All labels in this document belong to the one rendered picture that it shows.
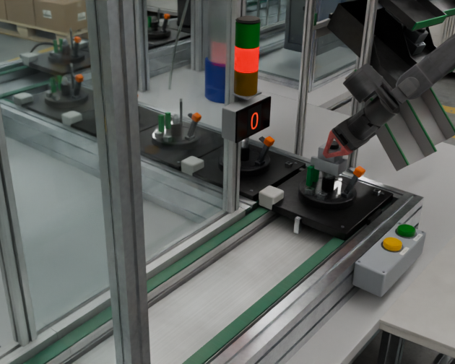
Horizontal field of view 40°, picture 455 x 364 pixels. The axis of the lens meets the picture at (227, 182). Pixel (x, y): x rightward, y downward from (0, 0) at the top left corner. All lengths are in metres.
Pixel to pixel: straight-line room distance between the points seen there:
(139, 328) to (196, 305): 0.53
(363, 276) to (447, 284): 0.24
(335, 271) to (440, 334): 0.25
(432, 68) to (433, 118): 0.54
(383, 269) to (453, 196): 0.60
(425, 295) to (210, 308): 0.49
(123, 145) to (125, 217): 0.08
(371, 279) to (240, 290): 0.27
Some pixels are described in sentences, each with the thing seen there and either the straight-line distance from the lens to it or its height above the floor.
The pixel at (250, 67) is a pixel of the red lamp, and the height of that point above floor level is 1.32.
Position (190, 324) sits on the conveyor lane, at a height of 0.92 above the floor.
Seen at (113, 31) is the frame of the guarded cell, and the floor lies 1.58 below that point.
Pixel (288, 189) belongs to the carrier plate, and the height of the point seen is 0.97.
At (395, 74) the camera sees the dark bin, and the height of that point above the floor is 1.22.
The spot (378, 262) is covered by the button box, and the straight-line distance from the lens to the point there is 1.36.
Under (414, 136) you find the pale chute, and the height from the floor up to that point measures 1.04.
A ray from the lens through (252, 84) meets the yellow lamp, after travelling 1.32.
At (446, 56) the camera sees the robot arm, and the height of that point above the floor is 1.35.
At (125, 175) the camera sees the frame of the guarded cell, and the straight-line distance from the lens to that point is 0.63.
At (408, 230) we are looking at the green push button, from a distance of 1.46.
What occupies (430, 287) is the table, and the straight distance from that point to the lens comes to 1.49.
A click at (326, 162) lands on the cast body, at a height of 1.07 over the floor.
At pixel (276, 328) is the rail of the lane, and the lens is 1.16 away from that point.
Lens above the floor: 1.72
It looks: 28 degrees down
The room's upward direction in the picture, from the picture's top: 1 degrees clockwise
